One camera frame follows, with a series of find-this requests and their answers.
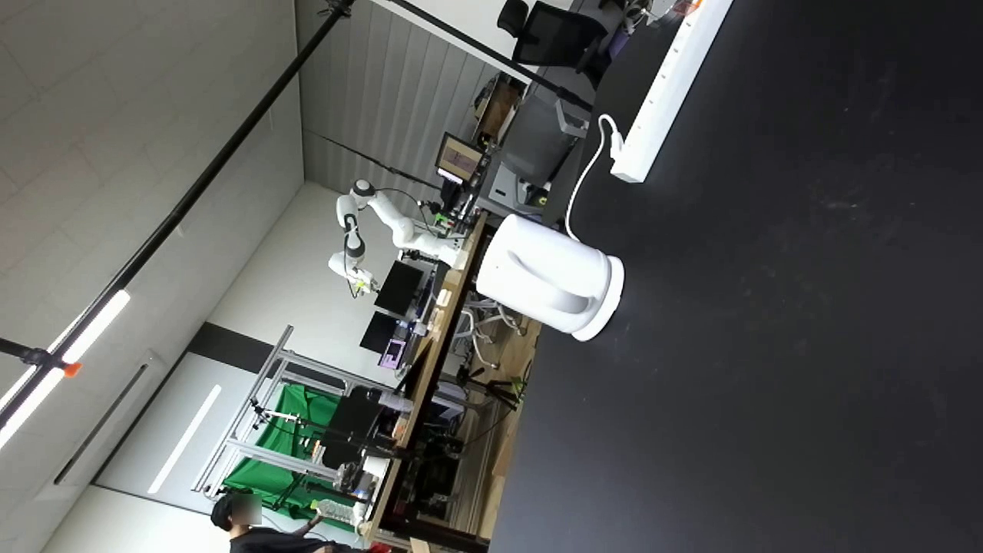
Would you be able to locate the white cylindrical container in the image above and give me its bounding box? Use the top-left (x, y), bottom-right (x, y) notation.
top-left (473, 211), bottom-right (628, 347)

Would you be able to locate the black computer monitor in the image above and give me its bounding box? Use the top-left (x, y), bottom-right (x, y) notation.
top-left (372, 259), bottom-right (436, 322)
top-left (356, 311), bottom-right (408, 355)

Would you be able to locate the black office chair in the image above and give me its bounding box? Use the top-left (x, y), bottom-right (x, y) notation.
top-left (493, 0), bottom-right (607, 73)

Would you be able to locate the grey cabinet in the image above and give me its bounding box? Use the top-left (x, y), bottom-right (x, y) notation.
top-left (488, 76), bottom-right (597, 215)

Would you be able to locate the long ceiling light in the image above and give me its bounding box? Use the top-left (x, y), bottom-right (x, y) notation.
top-left (0, 286), bottom-right (134, 451)

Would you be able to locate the metal shelf rack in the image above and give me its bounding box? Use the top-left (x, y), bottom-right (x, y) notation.
top-left (191, 322), bottom-right (415, 516)

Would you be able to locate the small framed screen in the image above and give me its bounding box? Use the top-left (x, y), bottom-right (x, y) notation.
top-left (434, 129), bottom-right (488, 188)

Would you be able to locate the white power strip cable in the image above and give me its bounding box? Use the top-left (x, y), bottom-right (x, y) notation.
top-left (558, 111), bottom-right (628, 241)

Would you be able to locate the wooden desk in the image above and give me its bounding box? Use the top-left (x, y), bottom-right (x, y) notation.
top-left (365, 210), bottom-right (491, 548)

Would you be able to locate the person in black shirt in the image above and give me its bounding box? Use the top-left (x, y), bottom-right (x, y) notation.
top-left (205, 484), bottom-right (345, 553)

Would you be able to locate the green cloth backdrop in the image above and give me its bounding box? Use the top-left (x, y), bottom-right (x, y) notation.
top-left (222, 378), bottom-right (345, 516)

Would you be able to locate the white power strip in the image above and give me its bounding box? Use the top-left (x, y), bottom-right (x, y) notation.
top-left (607, 0), bottom-right (738, 188)

